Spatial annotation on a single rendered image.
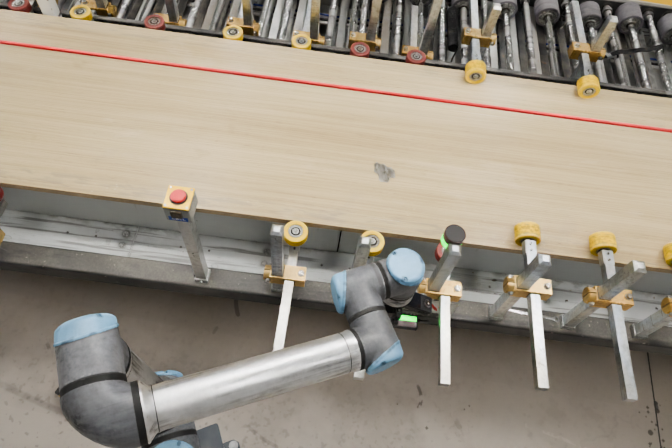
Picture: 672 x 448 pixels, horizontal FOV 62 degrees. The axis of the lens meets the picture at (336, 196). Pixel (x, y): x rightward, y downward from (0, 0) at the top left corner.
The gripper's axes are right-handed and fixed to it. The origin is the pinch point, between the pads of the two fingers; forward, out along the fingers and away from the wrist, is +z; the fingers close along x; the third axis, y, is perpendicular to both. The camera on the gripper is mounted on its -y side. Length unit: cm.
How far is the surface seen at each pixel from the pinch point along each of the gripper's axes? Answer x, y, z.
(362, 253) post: -15.5, 10.0, -8.2
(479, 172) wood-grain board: -61, -31, 9
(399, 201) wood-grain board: -44.8, -2.9, 8.5
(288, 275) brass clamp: -16.5, 31.4, 15.4
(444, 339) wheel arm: 0.1, -18.4, 12.6
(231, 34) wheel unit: -115, 67, 8
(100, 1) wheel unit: -127, 124, 10
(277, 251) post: -16.1, 34.6, -2.4
